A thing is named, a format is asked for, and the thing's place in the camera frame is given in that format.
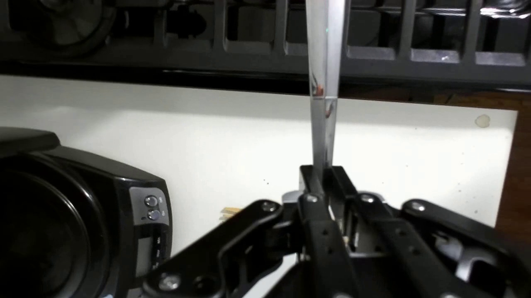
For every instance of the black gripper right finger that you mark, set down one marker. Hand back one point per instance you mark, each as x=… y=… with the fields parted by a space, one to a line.
x=433 y=251

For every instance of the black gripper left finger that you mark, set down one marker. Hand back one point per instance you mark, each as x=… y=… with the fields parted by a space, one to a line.
x=238 y=254

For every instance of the wooden utensil tip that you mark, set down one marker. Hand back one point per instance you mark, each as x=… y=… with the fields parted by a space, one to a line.
x=228 y=213

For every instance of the black gas stove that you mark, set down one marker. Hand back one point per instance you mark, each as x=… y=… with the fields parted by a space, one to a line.
x=473 y=44

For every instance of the black coffee maker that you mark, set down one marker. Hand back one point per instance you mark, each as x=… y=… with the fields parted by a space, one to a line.
x=75 y=224

